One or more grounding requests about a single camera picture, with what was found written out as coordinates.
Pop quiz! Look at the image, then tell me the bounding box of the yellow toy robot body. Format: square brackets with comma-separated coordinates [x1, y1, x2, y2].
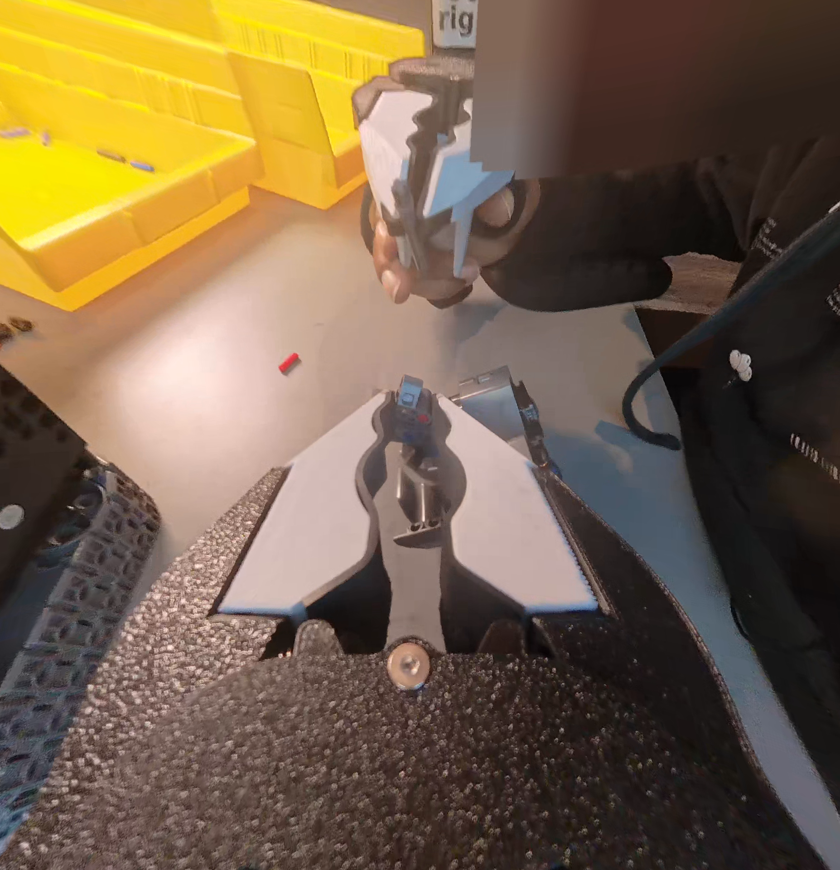
[0, 353, 163, 817]

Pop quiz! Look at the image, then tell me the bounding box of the grey Lego engine assembly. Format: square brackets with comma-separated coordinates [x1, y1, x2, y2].
[372, 366, 551, 550]

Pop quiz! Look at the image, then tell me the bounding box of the yellow plastic bin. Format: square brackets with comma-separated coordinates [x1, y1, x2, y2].
[212, 0, 426, 210]
[0, 0, 265, 312]

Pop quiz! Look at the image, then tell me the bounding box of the grey desk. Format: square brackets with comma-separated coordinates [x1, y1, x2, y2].
[0, 184, 840, 844]

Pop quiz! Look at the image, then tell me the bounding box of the person's right forearm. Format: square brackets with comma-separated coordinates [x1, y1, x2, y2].
[481, 156, 754, 314]

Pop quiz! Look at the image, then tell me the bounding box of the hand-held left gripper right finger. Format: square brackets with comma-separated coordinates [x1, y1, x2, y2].
[434, 393, 599, 617]

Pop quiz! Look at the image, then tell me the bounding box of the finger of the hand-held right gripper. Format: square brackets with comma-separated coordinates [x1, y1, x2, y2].
[359, 92, 438, 273]
[419, 101, 517, 222]

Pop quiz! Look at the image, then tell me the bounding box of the person's right hand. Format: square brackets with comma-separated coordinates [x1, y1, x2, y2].
[369, 184, 523, 308]

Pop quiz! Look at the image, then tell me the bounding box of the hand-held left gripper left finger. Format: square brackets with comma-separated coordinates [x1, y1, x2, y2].
[216, 393, 394, 619]

